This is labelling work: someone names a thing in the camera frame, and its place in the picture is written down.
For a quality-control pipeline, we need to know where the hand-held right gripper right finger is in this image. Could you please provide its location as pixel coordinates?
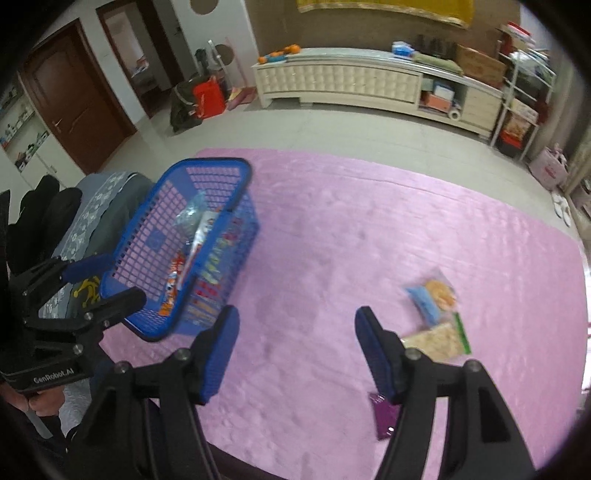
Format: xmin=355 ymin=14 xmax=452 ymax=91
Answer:
xmin=355 ymin=306 xmax=539 ymax=480

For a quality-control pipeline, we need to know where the red bag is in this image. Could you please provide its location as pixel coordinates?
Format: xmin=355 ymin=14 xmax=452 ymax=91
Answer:
xmin=192 ymin=76 xmax=228 ymax=120

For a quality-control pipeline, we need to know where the pink flat box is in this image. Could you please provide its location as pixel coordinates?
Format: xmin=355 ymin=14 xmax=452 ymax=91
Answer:
xmin=226 ymin=87 xmax=254 ymax=112

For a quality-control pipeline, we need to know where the pink quilted blanket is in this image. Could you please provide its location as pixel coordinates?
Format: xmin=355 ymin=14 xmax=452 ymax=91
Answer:
xmin=99 ymin=148 xmax=589 ymax=480

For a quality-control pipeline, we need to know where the blue plastic mesh basket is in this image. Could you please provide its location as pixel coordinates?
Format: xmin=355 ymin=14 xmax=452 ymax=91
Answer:
xmin=99 ymin=158 xmax=260 ymax=342

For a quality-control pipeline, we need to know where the black jacket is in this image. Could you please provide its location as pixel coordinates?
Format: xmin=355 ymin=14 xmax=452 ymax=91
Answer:
xmin=0 ymin=174 xmax=84 ymax=278

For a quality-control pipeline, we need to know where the black bag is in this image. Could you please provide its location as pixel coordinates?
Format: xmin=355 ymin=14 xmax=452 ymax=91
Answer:
xmin=168 ymin=80 xmax=204 ymax=134

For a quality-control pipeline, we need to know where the brown door frame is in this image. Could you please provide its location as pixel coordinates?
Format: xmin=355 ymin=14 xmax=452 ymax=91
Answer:
xmin=96 ymin=0 xmax=185 ymax=121

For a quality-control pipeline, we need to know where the grey patterned cloth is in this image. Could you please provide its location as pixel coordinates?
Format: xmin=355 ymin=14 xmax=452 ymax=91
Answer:
xmin=39 ymin=171 xmax=155 ymax=319

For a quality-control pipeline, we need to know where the brown wooden door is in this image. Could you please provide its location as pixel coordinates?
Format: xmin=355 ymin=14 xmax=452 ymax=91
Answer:
xmin=18 ymin=21 xmax=138 ymax=175

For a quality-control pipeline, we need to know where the red snack packet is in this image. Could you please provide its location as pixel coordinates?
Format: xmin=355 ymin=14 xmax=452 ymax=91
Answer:
xmin=159 ymin=251 xmax=195 ymax=319

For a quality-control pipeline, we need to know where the person's left hand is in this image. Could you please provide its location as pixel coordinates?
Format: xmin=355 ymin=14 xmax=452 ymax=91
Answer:
xmin=21 ymin=388 xmax=63 ymax=418

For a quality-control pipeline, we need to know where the white metal storage rack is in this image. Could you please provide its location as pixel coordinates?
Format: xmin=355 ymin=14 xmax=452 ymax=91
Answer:
xmin=489 ymin=23 xmax=555 ymax=160

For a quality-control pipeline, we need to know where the green cushion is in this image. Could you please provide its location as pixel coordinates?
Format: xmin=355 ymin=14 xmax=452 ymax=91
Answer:
xmin=412 ymin=52 xmax=464 ymax=77

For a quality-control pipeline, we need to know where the cardboard box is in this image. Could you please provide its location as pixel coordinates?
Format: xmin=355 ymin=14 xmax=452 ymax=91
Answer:
xmin=455 ymin=44 xmax=508 ymax=88

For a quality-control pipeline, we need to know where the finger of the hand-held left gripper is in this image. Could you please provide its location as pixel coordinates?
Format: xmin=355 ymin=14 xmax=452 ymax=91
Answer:
xmin=8 ymin=252 xmax=116 ymax=305
xmin=23 ymin=287 xmax=147 ymax=340

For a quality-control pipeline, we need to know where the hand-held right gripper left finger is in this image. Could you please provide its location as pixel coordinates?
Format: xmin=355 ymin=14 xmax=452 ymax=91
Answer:
xmin=62 ymin=305 xmax=241 ymax=480

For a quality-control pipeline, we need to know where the blue cracker packet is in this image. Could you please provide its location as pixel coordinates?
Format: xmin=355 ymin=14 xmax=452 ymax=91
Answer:
xmin=405 ymin=270 xmax=461 ymax=329

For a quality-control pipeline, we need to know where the purple snack packet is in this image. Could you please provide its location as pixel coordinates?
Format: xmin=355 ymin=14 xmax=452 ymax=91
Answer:
xmin=368 ymin=391 xmax=399 ymax=441

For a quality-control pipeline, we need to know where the pink tote bag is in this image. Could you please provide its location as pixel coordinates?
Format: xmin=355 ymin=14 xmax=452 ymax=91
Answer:
xmin=529 ymin=145 xmax=571 ymax=191

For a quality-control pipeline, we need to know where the white tufted TV cabinet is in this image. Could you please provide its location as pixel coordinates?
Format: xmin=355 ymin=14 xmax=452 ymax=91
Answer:
xmin=252 ymin=46 xmax=505 ymax=139

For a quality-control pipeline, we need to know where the white shelf with small items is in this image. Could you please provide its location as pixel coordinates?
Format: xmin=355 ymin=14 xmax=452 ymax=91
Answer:
xmin=0 ymin=74 xmax=52 ymax=174

